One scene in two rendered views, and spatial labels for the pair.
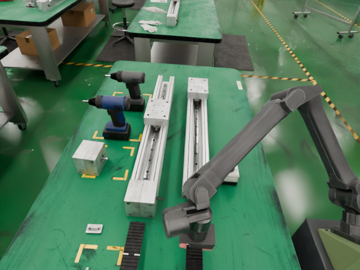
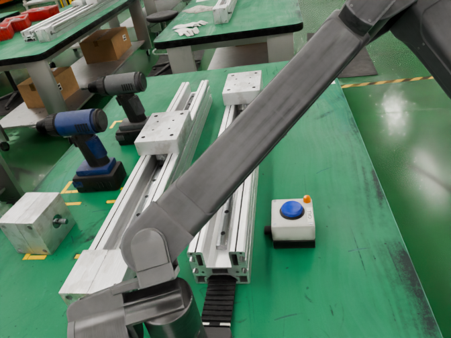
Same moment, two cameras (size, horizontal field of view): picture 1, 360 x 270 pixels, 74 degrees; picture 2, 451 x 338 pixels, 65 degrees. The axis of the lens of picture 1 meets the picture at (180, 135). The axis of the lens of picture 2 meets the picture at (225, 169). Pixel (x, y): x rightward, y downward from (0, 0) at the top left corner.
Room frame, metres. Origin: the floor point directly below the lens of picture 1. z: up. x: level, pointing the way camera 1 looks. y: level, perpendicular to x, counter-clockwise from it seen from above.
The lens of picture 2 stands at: (0.12, -0.21, 1.31)
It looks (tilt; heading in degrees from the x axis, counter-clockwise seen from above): 34 degrees down; 12
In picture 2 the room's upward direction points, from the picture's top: 11 degrees counter-clockwise
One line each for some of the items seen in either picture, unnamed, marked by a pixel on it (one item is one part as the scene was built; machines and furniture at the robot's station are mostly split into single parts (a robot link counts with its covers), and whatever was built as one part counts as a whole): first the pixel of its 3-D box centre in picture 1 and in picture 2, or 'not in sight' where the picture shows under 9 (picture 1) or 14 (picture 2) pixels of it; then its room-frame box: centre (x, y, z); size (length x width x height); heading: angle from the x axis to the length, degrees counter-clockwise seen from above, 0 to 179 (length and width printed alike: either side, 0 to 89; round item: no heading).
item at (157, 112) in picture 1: (158, 113); (166, 135); (0.92, 0.11, 0.87); 0.16 x 0.11 x 0.07; 0
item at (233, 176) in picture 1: (225, 172); (288, 222); (0.64, -0.20, 0.81); 0.10 x 0.08 x 0.06; 90
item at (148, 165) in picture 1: (158, 121); (170, 151); (0.92, 0.11, 0.82); 0.80 x 0.10 x 0.09; 0
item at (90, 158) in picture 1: (94, 158); (43, 222); (0.64, 0.34, 0.83); 0.11 x 0.10 x 0.10; 85
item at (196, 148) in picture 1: (196, 125); (239, 146); (0.92, -0.08, 0.82); 0.80 x 0.10 x 0.09; 0
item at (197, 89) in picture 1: (197, 90); (243, 91); (1.17, -0.08, 0.87); 0.16 x 0.11 x 0.07; 0
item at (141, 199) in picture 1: (145, 199); (114, 288); (0.47, 0.10, 0.83); 0.12 x 0.09 x 0.10; 90
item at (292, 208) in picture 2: not in sight; (292, 210); (0.64, -0.20, 0.84); 0.04 x 0.04 x 0.02
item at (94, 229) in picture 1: (94, 229); not in sight; (0.37, 0.26, 0.78); 0.05 x 0.03 x 0.01; 93
